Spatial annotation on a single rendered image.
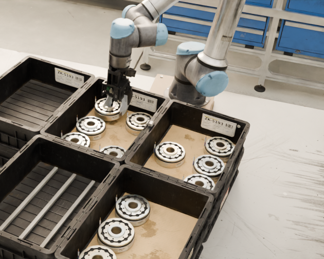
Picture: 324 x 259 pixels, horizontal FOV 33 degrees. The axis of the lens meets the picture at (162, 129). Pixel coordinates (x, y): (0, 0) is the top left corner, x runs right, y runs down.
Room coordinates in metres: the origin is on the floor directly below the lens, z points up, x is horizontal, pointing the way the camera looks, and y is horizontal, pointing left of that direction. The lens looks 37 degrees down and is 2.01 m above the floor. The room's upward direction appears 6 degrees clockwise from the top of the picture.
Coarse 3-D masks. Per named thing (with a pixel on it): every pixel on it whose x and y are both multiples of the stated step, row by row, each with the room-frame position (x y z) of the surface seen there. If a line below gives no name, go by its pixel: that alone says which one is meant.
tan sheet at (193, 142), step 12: (168, 132) 1.54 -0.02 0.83; (180, 132) 1.54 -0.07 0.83; (192, 132) 1.55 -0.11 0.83; (180, 144) 1.47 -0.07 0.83; (192, 144) 1.48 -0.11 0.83; (192, 156) 1.42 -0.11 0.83; (156, 168) 1.34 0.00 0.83; (168, 168) 1.34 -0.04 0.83; (180, 168) 1.35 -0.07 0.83; (192, 168) 1.36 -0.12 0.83
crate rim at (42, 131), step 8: (96, 80) 1.67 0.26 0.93; (104, 80) 1.68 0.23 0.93; (88, 88) 1.61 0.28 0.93; (136, 88) 1.65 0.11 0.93; (80, 96) 1.56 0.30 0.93; (160, 96) 1.61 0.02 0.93; (72, 104) 1.50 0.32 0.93; (64, 112) 1.46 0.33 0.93; (160, 112) 1.52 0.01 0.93; (56, 120) 1.41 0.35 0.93; (152, 120) 1.46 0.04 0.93; (48, 128) 1.36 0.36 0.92; (144, 128) 1.41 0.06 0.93; (48, 136) 1.32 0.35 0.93; (56, 136) 1.32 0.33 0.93; (72, 144) 1.29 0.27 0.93; (80, 144) 1.29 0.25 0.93; (96, 152) 1.27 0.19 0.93; (128, 152) 1.28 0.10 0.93; (120, 160) 1.24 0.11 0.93
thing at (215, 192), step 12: (168, 108) 1.54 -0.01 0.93; (204, 108) 1.57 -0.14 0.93; (156, 120) 1.46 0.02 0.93; (240, 120) 1.52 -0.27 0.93; (240, 144) 1.38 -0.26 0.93; (132, 156) 1.27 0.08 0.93; (144, 168) 1.22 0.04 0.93; (228, 168) 1.26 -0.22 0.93; (180, 180) 1.18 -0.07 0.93; (216, 192) 1.15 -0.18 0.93
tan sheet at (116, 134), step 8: (128, 112) 1.63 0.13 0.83; (104, 120) 1.57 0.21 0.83; (120, 120) 1.58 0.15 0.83; (112, 128) 1.52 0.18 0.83; (120, 128) 1.53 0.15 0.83; (104, 136) 1.47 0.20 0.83; (112, 136) 1.48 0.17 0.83; (120, 136) 1.48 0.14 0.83; (128, 136) 1.49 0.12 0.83; (136, 136) 1.49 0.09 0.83; (96, 144) 1.42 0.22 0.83; (104, 144) 1.43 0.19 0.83; (112, 144) 1.43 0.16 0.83; (120, 144) 1.44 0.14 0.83; (128, 144) 1.44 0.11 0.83
